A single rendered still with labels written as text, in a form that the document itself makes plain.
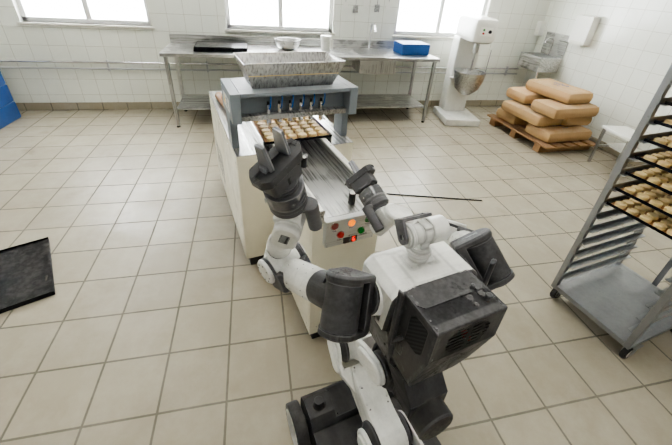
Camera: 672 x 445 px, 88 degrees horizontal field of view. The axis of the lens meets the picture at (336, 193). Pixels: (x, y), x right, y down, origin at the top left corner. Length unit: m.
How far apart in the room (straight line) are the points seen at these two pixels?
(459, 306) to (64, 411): 1.82
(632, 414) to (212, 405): 2.01
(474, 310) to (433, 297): 0.09
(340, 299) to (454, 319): 0.25
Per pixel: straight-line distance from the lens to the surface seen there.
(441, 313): 0.83
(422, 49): 5.14
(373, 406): 1.52
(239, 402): 1.94
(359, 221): 1.53
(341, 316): 0.82
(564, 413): 2.26
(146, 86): 5.51
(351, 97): 2.08
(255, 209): 2.19
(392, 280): 0.86
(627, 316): 2.71
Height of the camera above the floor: 1.71
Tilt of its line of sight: 32 degrees down
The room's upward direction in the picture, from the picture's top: 4 degrees clockwise
